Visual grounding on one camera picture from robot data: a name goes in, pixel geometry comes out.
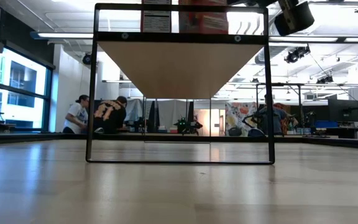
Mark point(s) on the black bag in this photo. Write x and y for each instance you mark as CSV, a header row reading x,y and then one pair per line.
x,y
235,132

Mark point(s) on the grey partition curtain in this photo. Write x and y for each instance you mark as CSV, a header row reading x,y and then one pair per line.
x,y
169,113

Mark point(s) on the black monitor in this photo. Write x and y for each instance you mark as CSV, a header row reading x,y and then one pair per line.
x,y
343,110

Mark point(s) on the black table rail frame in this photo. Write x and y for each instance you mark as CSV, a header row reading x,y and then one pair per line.
x,y
42,137

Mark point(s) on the large window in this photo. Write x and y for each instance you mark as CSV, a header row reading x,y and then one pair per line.
x,y
23,77

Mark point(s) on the wooden shelf with black frame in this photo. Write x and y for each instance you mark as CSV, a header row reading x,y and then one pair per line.
x,y
179,68

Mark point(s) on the person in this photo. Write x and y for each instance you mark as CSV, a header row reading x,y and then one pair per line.
x,y
278,116
75,116
109,115

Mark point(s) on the black track spotlight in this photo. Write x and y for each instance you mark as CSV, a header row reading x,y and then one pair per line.
x,y
297,54
325,79

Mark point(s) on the blue box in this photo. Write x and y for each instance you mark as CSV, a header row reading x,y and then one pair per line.
x,y
326,124

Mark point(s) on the blue bag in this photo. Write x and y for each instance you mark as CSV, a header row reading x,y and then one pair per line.
x,y
256,133

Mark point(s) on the floral cloth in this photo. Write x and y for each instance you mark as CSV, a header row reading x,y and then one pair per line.
x,y
238,115

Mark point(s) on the background robot with green lights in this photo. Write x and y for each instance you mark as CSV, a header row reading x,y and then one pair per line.
x,y
185,126

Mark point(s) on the small red cereal box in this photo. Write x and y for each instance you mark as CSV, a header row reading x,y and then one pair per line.
x,y
204,21
155,21

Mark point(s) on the round black speaker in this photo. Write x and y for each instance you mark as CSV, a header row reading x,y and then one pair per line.
x,y
87,59

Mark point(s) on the long ceiling light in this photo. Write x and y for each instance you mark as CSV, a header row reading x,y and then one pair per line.
x,y
322,39
51,35

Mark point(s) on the black background rig frame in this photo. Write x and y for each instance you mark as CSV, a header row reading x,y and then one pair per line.
x,y
300,102

